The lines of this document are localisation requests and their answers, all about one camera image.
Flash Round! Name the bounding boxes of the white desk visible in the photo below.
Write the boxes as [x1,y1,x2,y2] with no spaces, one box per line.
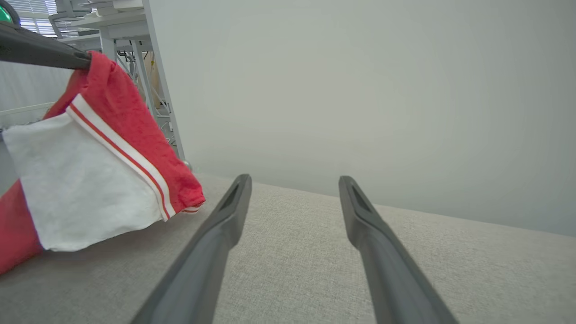
[49,0,151,51]

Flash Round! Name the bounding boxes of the white metal shelf frame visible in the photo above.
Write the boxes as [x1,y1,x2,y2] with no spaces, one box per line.
[115,49,180,147]

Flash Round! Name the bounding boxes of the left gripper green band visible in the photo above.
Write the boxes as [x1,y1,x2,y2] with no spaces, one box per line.
[0,4,92,70]

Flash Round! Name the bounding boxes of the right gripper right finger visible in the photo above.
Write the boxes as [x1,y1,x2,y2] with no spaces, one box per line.
[338,175,459,324]

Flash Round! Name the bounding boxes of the red garment with white lining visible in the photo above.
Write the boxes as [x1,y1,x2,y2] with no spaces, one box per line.
[0,50,206,275]

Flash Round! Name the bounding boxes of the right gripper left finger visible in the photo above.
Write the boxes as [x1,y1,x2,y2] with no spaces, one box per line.
[130,174,252,324]

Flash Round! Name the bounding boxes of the window blinds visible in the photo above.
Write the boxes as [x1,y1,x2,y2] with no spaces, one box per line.
[7,0,58,37]

